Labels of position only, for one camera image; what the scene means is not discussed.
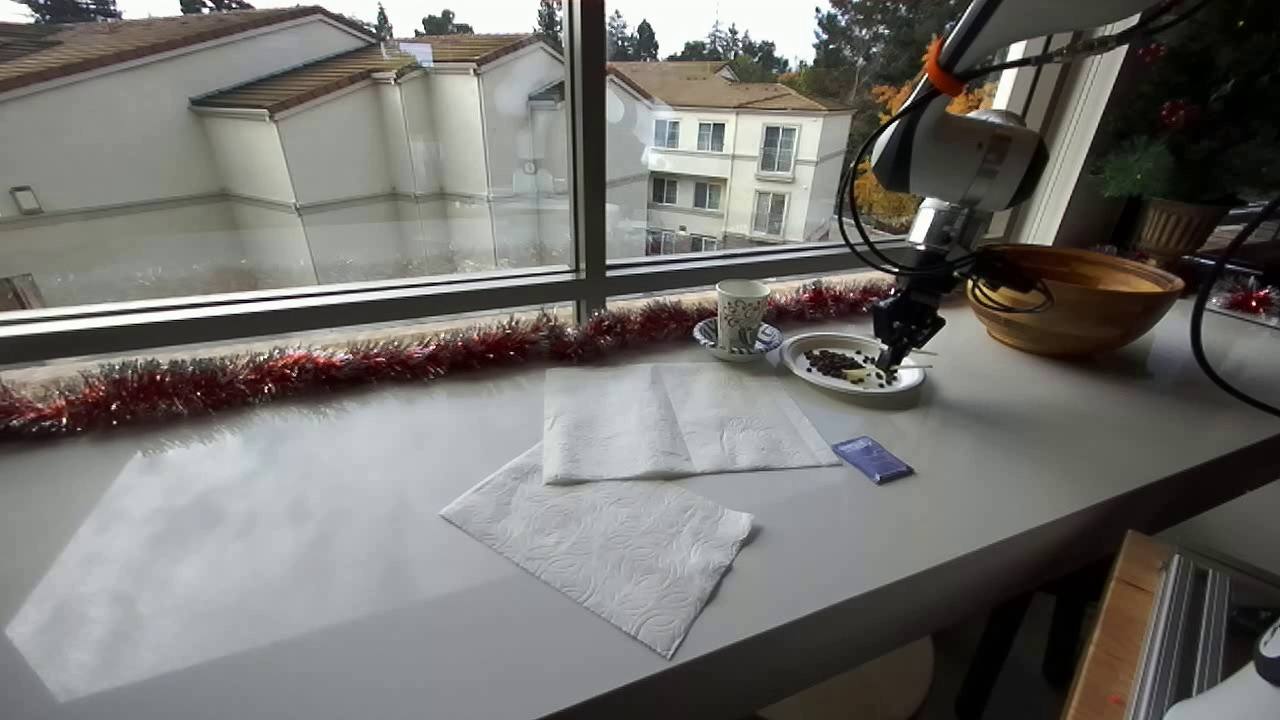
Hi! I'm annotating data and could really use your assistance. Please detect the folded white paper towel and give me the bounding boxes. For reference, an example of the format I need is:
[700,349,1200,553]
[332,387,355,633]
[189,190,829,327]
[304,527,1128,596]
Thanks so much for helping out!
[539,368,830,485]

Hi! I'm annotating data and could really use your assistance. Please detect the flat white paper napkin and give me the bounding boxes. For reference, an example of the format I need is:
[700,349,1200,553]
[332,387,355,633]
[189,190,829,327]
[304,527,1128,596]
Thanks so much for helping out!
[438,448,757,660]

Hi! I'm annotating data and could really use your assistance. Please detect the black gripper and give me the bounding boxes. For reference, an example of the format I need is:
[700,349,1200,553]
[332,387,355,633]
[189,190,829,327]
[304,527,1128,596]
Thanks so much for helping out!
[871,252,960,351]

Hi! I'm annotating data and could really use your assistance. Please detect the pile of coffee beans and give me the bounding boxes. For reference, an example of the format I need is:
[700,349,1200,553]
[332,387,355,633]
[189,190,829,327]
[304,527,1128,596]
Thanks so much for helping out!
[803,349,886,387]

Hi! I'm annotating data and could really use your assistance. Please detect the patterned paper cup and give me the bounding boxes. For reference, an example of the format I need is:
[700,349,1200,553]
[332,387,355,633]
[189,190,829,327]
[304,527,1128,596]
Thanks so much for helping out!
[717,281,766,337]

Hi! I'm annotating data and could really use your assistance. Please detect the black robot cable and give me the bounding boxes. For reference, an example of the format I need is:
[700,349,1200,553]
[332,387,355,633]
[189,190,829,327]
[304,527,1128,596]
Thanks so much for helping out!
[830,0,1280,418]

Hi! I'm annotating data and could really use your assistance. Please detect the white paper plate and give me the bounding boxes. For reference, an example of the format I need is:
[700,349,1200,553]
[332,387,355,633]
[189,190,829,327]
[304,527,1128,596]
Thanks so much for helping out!
[781,331,927,401]

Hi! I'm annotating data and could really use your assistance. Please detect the red silver tinsel garland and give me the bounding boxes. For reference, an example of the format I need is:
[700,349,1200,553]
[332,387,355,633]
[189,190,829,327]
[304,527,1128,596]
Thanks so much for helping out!
[0,273,896,444]

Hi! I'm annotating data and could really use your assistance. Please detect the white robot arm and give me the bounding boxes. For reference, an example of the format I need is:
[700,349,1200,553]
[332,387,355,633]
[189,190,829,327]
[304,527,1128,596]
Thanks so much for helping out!
[867,0,1178,364]

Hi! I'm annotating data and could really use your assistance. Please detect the potted plant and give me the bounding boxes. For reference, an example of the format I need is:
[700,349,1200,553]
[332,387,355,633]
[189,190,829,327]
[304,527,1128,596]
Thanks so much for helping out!
[1091,0,1280,262]

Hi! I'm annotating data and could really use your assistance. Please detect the wooden side table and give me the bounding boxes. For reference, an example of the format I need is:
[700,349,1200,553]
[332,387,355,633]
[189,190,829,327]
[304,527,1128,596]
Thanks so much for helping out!
[1058,533,1171,720]

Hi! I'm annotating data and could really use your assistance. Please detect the blue patterned paper saucer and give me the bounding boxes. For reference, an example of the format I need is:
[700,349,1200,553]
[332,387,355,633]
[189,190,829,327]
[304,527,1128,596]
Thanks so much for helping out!
[690,314,785,364]

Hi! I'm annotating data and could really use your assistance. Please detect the wooden bowl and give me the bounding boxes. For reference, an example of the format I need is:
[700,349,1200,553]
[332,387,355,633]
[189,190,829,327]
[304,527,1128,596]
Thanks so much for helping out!
[965,244,1183,354]

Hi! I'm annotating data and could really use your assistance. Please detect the grey metal rack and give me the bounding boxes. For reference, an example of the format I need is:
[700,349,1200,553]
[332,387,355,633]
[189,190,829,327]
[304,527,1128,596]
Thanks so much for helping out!
[1125,553,1280,720]

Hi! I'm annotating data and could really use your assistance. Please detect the small blue packet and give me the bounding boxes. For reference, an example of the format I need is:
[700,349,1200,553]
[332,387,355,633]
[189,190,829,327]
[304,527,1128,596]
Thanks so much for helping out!
[830,434,913,485]

